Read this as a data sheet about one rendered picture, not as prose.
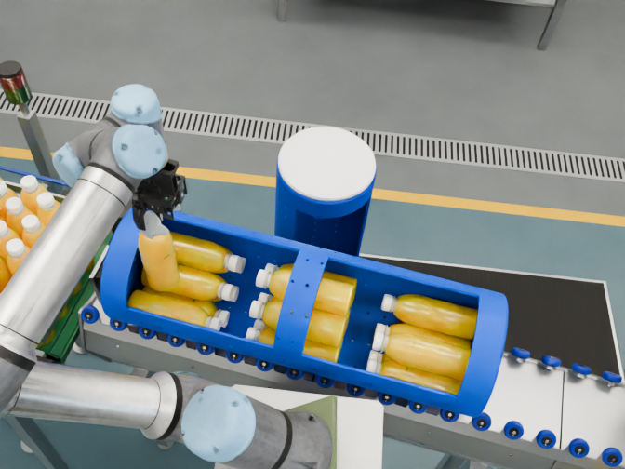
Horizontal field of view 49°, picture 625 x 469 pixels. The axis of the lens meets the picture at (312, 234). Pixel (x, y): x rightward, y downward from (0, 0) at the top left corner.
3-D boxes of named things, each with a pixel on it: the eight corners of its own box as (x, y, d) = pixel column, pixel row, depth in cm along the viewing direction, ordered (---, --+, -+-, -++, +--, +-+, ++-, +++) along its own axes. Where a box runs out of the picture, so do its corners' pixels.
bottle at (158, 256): (140, 278, 155) (126, 225, 139) (166, 260, 158) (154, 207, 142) (161, 299, 152) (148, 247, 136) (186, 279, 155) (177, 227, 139)
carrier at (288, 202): (257, 310, 264) (305, 362, 253) (256, 157, 194) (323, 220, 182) (312, 271, 277) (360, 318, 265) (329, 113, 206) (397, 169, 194)
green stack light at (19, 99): (24, 107, 181) (19, 93, 177) (2, 101, 181) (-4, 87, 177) (36, 91, 185) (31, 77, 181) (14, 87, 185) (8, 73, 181)
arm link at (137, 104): (95, 100, 108) (134, 73, 113) (108, 147, 117) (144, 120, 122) (129, 123, 106) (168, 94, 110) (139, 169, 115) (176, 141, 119)
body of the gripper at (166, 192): (173, 224, 129) (166, 182, 119) (131, 213, 130) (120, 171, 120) (188, 194, 133) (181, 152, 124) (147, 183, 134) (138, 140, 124)
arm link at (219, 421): (270, 486, 111) (206, 465, 103) (223, 461, 122) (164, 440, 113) (298, 415, 114) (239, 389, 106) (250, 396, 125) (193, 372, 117)
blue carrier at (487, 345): (466, 437, 157) (502, 385, 134) (111, 339, 166) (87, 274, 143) (480, 331, 174) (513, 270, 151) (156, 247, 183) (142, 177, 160)
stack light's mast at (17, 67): (31, 124, 186) (13, 78, 173) (9, 118, 186) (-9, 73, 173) (42, 108, 189) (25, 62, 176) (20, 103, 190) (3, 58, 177)
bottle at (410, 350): (463, 387, 151) (375, 364, 153) (467, 358, 155) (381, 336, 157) (471, 373, 145) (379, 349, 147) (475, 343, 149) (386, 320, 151)
